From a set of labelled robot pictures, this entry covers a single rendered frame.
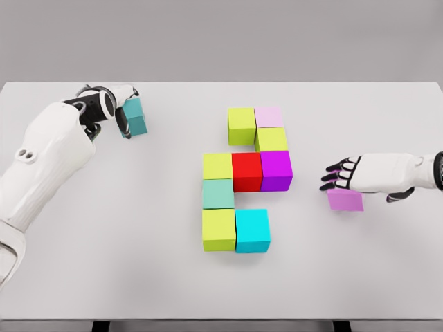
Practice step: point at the cyan block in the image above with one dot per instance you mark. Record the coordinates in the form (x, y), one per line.
(252, 230)

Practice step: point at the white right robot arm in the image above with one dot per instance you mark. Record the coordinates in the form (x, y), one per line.
(429, 171)

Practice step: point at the teal block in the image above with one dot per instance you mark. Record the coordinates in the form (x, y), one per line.
(135, 115)

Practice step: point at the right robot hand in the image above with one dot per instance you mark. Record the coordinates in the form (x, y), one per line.
(384, 173)

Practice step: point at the violet-pink block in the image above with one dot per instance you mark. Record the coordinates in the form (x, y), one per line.
(346, 201)

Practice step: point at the purple block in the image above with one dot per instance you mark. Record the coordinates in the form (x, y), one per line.
(276, 171)

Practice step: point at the mint green block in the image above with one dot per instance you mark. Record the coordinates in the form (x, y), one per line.
(218, 194)

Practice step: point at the pale pink block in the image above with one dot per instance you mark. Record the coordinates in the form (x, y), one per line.
(269, 117)

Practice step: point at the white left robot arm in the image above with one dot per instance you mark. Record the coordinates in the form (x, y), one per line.
(45, 152)

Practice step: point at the red block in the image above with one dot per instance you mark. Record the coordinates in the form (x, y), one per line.
(246, 172)

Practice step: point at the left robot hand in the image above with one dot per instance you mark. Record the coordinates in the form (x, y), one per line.
(123, 93)

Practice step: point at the yellow-green block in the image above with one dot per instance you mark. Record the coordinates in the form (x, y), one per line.
(272, 139)
(218, 230)
(217, 166)
(241, 126)

